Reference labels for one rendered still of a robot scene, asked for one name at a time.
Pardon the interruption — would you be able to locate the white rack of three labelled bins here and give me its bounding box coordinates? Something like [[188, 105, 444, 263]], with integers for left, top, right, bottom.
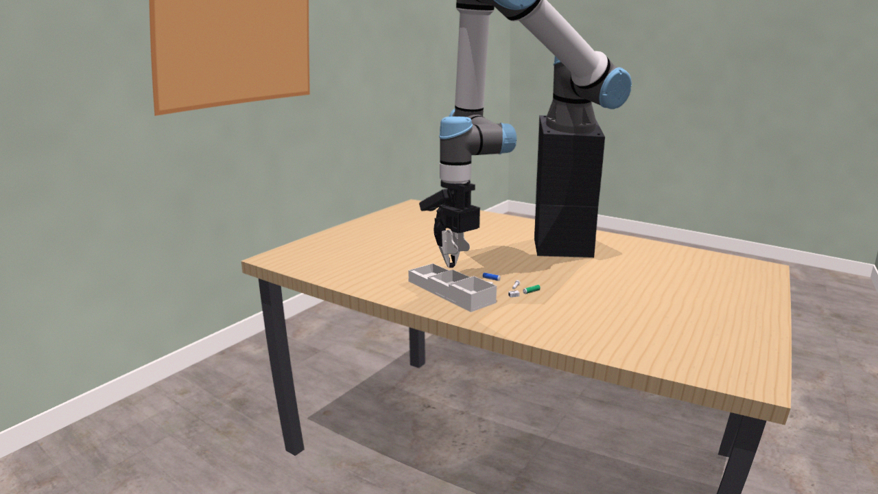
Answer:
[[408, 263, 497, 312]]

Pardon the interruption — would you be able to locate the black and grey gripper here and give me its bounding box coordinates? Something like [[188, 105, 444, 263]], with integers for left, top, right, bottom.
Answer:
[[434, 180, 480, 268]]

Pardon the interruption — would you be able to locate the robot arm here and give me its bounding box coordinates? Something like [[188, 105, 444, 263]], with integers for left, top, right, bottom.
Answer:
[[439, 0, 632, 184]]

